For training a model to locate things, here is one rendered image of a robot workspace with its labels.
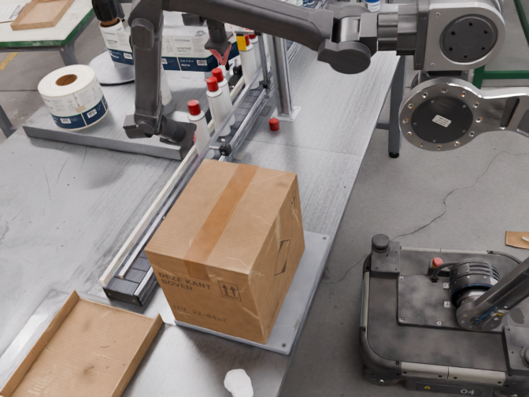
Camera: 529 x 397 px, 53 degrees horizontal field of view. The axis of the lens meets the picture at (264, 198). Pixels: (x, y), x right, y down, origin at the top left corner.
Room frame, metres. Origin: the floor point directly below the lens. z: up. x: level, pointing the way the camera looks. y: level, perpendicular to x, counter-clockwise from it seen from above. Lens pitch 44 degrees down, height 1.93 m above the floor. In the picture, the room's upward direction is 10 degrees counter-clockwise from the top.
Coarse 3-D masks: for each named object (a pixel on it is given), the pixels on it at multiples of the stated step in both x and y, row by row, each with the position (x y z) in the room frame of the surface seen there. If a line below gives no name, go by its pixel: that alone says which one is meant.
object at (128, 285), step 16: (288, 48) 1.90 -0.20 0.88; (256, 96) 1.61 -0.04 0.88; (240, 112) 1.52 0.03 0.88; (192, 160) 1.31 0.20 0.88; (192, 176) 1.23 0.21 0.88; (160, 208) 1.12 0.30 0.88; (160, 224) 1.05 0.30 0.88; (128, 256) 0.95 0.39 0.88; (144, 256) 0.94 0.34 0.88; (144, 272) 0.89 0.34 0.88; (112, 288) 0.85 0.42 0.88; (128, 288) 0.84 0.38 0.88
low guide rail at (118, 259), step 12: (240, 84) 1.65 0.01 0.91; (192, 156) 1.30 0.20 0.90; (180, 168) 1.24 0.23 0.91; (168, 180) 1.19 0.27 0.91; (168, 192) 1.16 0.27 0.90; (156, 204) 1.10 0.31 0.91; (144, 216) 1.06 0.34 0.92; (132, 240) 0.98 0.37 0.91; (120, 252) 0.94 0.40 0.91; (108, 276) 0.87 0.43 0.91
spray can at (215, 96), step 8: (208, 80) 1.42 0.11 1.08; (216, 80) 1.42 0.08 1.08; (208, 88) 1.42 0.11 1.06; (216, 88) 1.41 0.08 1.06; (208, 96) 1.41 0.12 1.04; (216, 96) 1.40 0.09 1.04; (216, 104) 1.40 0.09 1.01; (224, 104) 1.42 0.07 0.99; (216, 112) 1.40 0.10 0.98; (224, 112) 1.41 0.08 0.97; (216, 120) 1.40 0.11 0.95; (216, 128) 1.41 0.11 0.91; (224, 128) 1.40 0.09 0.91; (224, 136) 1.40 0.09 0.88
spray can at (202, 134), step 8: (192, 104) 1.31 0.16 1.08; (192, 112) 1.30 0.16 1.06; (200, 112) 1.31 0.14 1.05; (192, 120) 1.30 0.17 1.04; (200, 120) 1.29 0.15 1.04; (200, 128) 1.29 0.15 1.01; (208, 128) 1.31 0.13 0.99; (200, 136) 1.29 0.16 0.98; (208, 136) 1.30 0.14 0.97; (200, 144) 1.29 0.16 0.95; (200, 152) 1.30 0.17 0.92
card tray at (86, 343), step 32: (64, 320) 0.82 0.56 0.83; (96, 320) 0.80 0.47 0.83; (128, 320) 0.78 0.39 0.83; (160, 320) 0.75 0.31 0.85; (32, 352) 0.72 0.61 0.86; (64, 352) 0.72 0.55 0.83; (96, 352) 0.71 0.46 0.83; (128, 352) 0.69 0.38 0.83; (32, 384) 0.65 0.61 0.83; (64, 384) 0.64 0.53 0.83; (96, 384) 0.62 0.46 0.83
